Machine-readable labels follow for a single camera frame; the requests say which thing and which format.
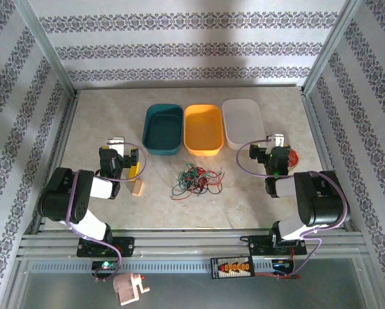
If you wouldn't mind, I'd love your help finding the teal plastic bin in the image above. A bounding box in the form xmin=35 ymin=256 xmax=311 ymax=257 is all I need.
xmin=142 ymin=103 xmax=184 ymax=156

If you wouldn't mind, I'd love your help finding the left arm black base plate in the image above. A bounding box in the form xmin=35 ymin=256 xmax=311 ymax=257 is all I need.
xmin=76 ymin=236 xmax=136 ymax=258

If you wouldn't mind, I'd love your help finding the grey metal shelf plate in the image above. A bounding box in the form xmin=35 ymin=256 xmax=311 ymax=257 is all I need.
xmin=5 ymin=257 xmax=383 ymax=309

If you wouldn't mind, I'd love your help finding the red power wire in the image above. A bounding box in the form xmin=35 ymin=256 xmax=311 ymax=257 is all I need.
xmin=255 ymin=249 xmax=301 ymax=281

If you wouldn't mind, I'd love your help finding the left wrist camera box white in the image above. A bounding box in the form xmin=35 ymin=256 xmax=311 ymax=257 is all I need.
xmin=107 ymin=136 xmax=126 ymax=156

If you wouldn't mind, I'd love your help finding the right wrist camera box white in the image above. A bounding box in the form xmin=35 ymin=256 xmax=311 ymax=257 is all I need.
xmin=265 ymin=134 xmax=285 ymax=152

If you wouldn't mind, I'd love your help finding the thin green cable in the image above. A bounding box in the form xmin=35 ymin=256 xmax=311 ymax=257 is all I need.
xmin=176 ymin=160 xmax=212 ymax=194

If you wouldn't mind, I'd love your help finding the black power distribution board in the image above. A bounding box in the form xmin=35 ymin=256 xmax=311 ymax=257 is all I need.
xmin=210 ymin=256 xmax=256 ymax=280

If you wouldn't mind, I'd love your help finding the thin black cable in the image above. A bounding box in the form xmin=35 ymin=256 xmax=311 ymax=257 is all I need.
xmin=192 ymin=169 xmax=223 ymax=196
xmin=179 ymin=167 xmax=212 ymax=196

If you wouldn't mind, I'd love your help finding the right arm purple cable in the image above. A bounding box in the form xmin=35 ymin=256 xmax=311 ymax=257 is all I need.
xmin=236 ymin=138 xmax=350 ymax=281

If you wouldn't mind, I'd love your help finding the aluminium table edge rail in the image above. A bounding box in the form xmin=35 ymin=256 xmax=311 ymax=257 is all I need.
xmin=299 ymin=89 xmax=354 ymax=232
xmin=31 ymin=91 xmax=80 ymax=233

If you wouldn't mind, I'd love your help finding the white plastic bin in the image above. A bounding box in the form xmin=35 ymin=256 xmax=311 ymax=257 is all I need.
xmin=221 ymin=98 xmax=266 ymax=151

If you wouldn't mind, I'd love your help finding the wooden block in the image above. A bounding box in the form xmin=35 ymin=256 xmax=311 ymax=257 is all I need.
xmin=131 ymin=179 xmax=145 ymax=196

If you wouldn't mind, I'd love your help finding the pink printed clamp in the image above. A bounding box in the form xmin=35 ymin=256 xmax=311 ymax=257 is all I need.
xmin=113 ymin=272 xmax=151 ymax=306

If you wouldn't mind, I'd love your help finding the grey slotted cable duct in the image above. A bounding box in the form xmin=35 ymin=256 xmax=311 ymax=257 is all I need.
xmin=28 ymin=259 xmax=296 ymax=274

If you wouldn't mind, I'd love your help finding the aluminium frame post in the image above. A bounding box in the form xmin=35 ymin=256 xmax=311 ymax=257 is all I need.
xmin=14 ymin=0 xmax=78 ymax=95
xmin=302 ymin=0 xmax=364 ymax=95

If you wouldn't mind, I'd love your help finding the yellow block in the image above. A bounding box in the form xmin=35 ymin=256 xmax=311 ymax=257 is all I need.
xmin=127 ymin=160 xmax=141 ymax=183

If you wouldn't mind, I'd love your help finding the thin red cable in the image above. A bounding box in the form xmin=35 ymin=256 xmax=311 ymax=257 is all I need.
xmin=171 ymin=164 xmax=226 ymax=201

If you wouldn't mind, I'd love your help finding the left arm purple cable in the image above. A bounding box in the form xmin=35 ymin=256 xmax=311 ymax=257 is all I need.
xmin=65 ymin=141 xmax=147 ymax=283

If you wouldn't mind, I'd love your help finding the red round disc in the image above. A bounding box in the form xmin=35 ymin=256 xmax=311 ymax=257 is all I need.
xmin=287 ymin=148 xmax=300 ymax=170

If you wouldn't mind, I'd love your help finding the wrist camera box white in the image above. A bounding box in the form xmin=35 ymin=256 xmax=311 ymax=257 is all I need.
xmin=107 ymin=136 xmax=126 ymax=156
xmin=265 ymin=134 xmax=285 ymax=152

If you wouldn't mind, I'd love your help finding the aluminium mounting rail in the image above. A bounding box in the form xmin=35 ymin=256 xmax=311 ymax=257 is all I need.
xmin=17 ymin=227 xmax=370 ymax=259

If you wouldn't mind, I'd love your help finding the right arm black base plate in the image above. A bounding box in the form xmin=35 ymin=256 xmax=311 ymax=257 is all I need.
xmin=247 ymin=234 xmax=308 ymax=258

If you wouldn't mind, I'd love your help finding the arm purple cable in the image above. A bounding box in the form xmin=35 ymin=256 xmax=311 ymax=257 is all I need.
xmin=65 ymin=141 xmax=147 ymax=283
xmin=236 ymin=138 xmax=350 ymax=281

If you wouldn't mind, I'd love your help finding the small circuit board green light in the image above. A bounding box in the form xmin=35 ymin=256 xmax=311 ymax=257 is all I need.
xmin=91 ymin=260 xmax=120 ymax=272

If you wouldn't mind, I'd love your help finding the yellow plastic bin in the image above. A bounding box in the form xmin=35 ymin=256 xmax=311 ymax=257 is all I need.
xmin=183 ymin=103 xmax=225 ymax=157

